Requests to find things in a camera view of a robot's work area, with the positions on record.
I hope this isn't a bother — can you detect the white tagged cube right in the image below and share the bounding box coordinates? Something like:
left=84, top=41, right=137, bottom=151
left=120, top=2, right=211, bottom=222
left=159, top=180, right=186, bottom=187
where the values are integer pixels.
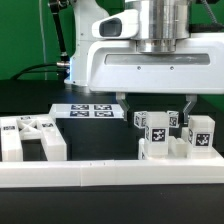
left=167, top=111, right=179, bottom=128

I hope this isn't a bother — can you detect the white boundary fence frame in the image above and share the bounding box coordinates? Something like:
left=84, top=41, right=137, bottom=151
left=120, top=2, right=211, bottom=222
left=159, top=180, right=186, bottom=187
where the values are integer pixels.
left=0, top=126, right=224, bottom=189

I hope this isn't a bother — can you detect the white flat tagged plate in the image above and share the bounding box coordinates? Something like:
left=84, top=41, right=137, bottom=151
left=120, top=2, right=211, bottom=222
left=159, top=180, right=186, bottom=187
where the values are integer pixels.
left=49, top=104, right=126, bottom=119

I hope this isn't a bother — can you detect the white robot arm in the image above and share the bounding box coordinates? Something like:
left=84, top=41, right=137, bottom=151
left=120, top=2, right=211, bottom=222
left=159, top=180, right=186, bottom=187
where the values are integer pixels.
left=66, top=0, right=224, bottom=114

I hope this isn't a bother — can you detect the white tagged cube left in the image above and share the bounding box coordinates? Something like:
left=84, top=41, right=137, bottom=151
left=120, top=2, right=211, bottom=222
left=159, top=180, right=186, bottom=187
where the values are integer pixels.
left=134, top=111, right=146, bottom=129

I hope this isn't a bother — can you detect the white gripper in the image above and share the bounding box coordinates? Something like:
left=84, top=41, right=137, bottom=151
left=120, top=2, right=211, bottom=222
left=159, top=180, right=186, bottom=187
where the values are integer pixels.
left=87, top=9, right=224, bottom=124

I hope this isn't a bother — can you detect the white chair seat part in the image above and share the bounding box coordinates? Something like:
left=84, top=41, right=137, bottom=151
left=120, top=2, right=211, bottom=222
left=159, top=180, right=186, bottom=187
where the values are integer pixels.
left=138, top=134, right=223, bottom=161

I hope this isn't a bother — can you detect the white tagged cube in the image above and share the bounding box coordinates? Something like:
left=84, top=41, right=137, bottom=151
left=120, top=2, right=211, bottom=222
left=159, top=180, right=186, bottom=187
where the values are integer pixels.
left=167, top=111, right=179, bottom=128
left=134, top=111, right=146, bottom=129

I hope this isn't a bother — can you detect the black cable bundle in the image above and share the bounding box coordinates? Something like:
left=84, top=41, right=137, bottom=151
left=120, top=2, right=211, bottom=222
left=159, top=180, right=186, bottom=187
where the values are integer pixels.
left=10, top=61, right=71, bottom=81

